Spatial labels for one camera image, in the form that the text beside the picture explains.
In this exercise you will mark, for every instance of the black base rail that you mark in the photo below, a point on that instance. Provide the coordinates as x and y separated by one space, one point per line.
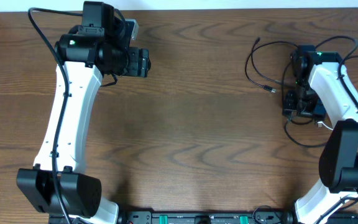
262 214

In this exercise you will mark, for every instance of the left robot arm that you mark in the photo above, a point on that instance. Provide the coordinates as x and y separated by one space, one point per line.
57 184

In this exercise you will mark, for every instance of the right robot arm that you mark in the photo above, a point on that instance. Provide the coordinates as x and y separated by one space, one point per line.
323 89

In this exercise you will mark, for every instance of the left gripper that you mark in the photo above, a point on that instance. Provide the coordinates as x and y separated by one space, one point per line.
138 61

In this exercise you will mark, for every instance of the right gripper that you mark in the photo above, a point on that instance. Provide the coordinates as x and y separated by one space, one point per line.
318 111

